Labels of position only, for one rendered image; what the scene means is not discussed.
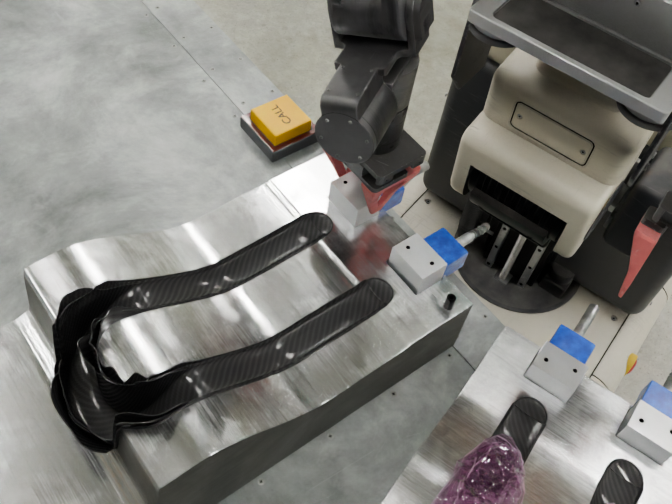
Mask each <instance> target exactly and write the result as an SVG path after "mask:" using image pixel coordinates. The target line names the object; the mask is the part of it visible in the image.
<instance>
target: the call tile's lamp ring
mask: <svg viewBox="0 0 672 504"><path fill-rule="evenodd" d="M241 117H242V118H243V120H244V121H245V122H246V123H247V124H248V125H249V126H250V127H251V128H252V130H253V131H254V132H255V133H256V134H257V135H258V136H259V137H260V138H261V140H262V141H263V142H264V143H265V144H266V145H267V146H268V147H269V148H270V150H271V151H272V152H275V151H278V150H280V149H282V148H284V147H286V146H288V145H291V144H293V143H295V142H297V141H299V140H302V139H304V138H306V137H308V136H310V135H312V134H315V124H314V123H313V122H312V121H311V127H312V128H313V129H312V130H310V131H308V132H306V133H304V134H302V135H299V136H297V137H295V138H293V139H291V140H288V141H286V142H284V143H282V144H280V145H277V146H275V147H274V146H273V145H272V143H271V142H270V141H269V140H268V139H267V138H266V137H265V136H264V135H263V134H262V132H261V131H260V130H259V129H258V128H257V127H256V126H255V125H254V124H253V122H252V121H251V120H250V119H249V118H248V117H251V112H250V113H247V114H245V115H243V116H241Z"/></svg>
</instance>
